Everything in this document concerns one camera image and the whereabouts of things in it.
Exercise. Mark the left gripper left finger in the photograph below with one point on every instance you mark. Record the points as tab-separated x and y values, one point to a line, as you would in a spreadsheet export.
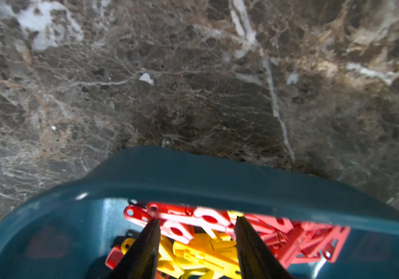
140	262

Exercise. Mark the red clothespin in box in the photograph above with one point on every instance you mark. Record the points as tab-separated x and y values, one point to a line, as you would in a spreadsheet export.
179	221

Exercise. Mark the teal plastic storage box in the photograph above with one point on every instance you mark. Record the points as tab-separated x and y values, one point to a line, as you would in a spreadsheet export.
78	231

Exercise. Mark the yellow clothespin in box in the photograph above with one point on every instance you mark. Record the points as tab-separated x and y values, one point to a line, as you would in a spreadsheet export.
218	256

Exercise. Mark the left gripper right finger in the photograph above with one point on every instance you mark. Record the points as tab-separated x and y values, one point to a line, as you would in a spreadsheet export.
255	259

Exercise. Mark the red clothespin at left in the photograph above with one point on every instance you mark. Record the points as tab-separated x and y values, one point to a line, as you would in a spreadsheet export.
295	242

